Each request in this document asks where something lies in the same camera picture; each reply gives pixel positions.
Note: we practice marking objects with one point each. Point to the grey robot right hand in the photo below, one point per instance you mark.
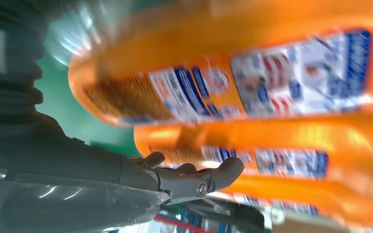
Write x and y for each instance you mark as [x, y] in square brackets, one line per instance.
[61, 180]

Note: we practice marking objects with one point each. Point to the brown cardboard box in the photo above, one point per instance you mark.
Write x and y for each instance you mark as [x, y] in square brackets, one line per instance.
[302, 226]

